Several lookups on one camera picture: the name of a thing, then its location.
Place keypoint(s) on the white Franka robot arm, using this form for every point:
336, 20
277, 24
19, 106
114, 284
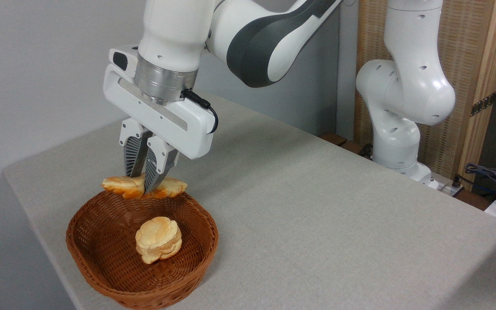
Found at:
407, 90

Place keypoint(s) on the brown wooden floor block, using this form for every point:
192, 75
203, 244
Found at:
333, 138

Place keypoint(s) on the metal screen hinge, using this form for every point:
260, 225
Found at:
483, 104

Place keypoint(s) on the long leaf-shaped bread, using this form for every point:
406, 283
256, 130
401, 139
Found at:
121, 185

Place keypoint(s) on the wooden rattan folding screen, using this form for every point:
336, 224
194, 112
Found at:
467, 43

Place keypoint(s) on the round bread bun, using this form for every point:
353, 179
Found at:
158, 239

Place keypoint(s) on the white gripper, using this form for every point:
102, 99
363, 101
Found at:
183, 129

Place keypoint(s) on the brown wicker basket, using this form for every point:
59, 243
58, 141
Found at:
101, 254

